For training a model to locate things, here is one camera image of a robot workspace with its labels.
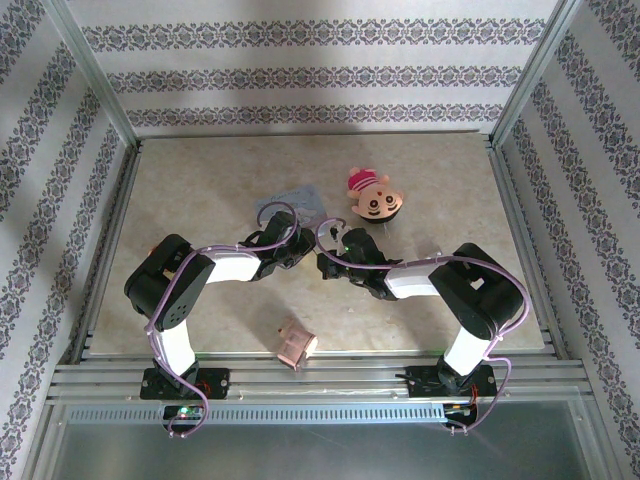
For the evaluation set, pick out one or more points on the small circuit board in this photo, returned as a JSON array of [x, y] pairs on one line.
[[182, 412], [462, 411]]

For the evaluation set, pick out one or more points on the cartoon baby plush doll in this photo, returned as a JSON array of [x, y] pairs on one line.
[[377, 200]]

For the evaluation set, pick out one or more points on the aluminium frame post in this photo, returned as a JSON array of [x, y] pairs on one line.
[[535, 75], [95, 70]]

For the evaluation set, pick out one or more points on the aluminium rear frame rail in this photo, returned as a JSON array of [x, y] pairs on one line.
[[300, 135]]

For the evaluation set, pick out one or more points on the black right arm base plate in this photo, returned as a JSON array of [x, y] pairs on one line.
[[420, 382]]

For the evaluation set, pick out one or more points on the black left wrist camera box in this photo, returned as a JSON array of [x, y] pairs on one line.
[[280, 225]]

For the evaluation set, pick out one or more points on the grey metal panel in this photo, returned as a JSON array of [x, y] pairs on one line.
[[320, 450]]

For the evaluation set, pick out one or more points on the aluminium side frame rail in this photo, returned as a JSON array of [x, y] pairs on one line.
[[525, 250], [112, 240]]

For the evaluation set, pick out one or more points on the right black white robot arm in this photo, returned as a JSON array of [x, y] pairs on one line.
[[475, 295]]

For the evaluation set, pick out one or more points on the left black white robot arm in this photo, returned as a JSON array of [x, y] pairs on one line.
[[170, 300]]

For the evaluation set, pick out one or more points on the grey-blue plastic bag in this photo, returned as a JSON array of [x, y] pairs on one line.
[[305, 197]]

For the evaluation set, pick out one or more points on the aluminium base mounting rails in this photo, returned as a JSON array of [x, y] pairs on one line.
[[325, 385]]

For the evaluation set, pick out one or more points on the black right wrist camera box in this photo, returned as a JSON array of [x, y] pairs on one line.
[[357, 245]]

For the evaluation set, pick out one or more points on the pink toy house box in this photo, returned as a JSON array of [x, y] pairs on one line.
[[296, 345]]

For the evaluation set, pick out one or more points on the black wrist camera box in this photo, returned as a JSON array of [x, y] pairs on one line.
[[357, 245], [280, 225]]

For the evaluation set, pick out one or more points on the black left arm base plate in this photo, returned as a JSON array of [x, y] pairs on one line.
[[215, 382]]

